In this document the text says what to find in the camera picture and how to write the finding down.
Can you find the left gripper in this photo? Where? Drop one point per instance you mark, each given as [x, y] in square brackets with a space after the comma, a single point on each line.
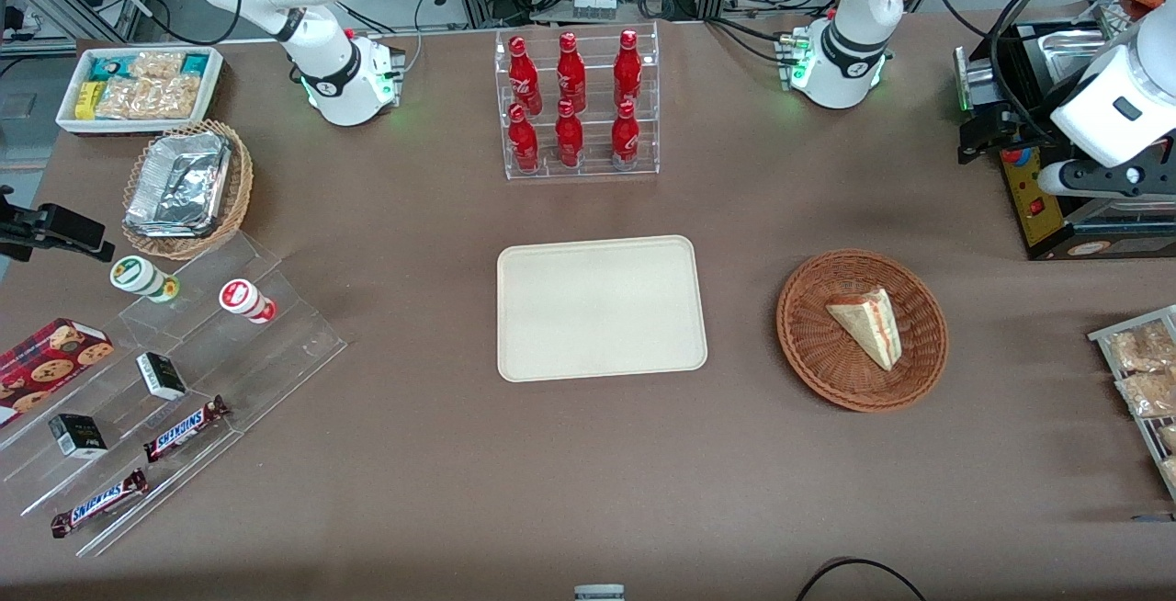
[1011, 120]

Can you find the triangular sandwich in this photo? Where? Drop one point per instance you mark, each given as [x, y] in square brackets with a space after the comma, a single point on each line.
[868, 325]

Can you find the oval light wicker basket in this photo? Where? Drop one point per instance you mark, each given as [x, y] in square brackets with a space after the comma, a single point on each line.
[241, 178]

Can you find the round brown wicker basket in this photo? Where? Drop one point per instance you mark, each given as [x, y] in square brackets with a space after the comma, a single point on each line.
[818, 353]

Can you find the beige plastic tray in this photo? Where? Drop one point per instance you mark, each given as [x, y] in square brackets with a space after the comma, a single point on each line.
[602, 307]

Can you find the green lid cup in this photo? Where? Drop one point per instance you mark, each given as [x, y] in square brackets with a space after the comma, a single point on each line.
[138, 275]

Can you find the black food warmer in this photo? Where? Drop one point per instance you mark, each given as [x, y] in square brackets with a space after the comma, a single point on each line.
[1034, 206]

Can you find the white rectangular snack bin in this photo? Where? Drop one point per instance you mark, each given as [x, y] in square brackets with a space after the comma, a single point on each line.
[64, 119]

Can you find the aluminium foil container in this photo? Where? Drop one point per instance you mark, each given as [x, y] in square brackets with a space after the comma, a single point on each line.
[179, 183]

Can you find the yellow snack packet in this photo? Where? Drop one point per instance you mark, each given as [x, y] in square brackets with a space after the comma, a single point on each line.
[89, 100]

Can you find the red cookie box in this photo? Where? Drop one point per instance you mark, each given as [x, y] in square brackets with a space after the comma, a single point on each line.
[50, 367]

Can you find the large clear cracker bag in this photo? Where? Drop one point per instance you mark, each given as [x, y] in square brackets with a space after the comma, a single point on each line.
[152, 97]

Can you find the teal snack packet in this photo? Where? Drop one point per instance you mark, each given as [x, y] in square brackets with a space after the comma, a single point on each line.
[108, 68]
[196, 63]

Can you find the small black box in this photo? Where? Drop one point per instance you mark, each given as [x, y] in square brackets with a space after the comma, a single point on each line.
[78, 436]
[161, 376]

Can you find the small clear cracker bag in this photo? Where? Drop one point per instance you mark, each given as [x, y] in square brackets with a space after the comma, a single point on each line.
[156, 65]

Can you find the red lid cup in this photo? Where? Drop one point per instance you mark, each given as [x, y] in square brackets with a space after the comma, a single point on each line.
[243, 298]

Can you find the Snickers bar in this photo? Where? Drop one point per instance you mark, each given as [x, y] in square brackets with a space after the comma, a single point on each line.
[184, 429]
[96, 503]

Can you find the clear acrylic step stand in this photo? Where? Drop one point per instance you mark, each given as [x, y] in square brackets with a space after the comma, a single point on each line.
[276, 353]

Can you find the red cola bottle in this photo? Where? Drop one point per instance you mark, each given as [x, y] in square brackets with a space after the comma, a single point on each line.
[524, 77]
[627, 68]
[571, 73]
[524, 141]
[625, 137]
[569, 137]

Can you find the clear acrylic bottle rack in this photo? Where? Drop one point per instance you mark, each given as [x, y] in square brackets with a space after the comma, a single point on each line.
[593, 169]

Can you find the small grey box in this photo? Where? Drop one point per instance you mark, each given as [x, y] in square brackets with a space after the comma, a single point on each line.
[599, 593]

